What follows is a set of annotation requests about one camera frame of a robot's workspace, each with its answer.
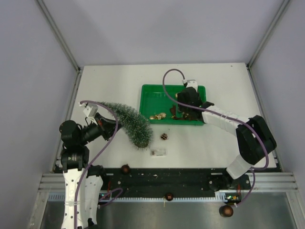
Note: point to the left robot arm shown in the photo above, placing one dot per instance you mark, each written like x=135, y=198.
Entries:
x=83, y=181

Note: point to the left aluminium frame post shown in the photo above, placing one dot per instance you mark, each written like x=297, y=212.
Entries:
x=57, y=33

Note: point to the frosted pine cone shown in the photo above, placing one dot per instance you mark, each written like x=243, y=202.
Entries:
x=164, y=136

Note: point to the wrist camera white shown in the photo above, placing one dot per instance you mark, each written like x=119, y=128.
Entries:
x=190, y=83
x=89, y=109

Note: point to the right aluminium frame post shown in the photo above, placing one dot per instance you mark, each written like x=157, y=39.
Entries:
x=269, y=32

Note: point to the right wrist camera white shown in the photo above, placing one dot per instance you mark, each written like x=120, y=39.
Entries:
x=190, y=83

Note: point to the small green christmas tree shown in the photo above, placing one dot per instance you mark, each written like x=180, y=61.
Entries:
x=134, y=124

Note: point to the clear battery box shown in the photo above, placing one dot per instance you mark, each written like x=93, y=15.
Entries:
x=157, y=152

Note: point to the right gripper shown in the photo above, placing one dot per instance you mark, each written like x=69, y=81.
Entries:
x=182, y=108

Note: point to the brown ribbon pine cone decoration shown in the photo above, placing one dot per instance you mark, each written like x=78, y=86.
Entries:
x=184, y=116

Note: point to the green plastic tray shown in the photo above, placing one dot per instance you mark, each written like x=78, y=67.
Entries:
x=154, y=101

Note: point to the small brown shiny bauble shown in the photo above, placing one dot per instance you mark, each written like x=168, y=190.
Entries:
x=169, y=196

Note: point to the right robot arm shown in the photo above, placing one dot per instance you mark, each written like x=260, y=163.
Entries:
x=254, y=138

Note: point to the gold ribbed ornament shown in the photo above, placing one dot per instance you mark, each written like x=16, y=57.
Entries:
x=160, y=116

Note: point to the white cable duct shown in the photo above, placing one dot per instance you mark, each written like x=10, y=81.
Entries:
x=217, y=197

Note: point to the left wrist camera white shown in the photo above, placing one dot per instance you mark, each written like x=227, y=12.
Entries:
x=89, y=109

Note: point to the aluminium frame post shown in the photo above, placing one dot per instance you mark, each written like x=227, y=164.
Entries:
x=57, y=33
x=269, y=32

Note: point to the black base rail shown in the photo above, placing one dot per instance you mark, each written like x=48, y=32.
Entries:
x=182, y=182

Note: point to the large brown matte bauble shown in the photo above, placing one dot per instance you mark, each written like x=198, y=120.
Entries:
x=125, y=169

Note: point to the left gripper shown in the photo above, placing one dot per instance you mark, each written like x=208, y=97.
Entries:
x=106, y=126

